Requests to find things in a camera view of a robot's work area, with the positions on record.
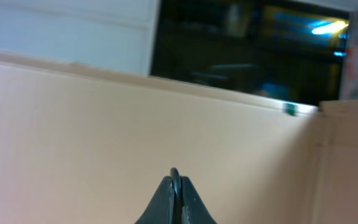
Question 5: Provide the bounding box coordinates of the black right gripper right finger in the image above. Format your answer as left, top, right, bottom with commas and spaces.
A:
181, 176, 216, 224

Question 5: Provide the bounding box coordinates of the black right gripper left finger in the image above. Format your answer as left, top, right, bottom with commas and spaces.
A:
135, 176, 175, 224

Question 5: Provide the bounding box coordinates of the dark window opening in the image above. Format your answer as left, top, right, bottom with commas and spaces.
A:
151, 0, 350, 105

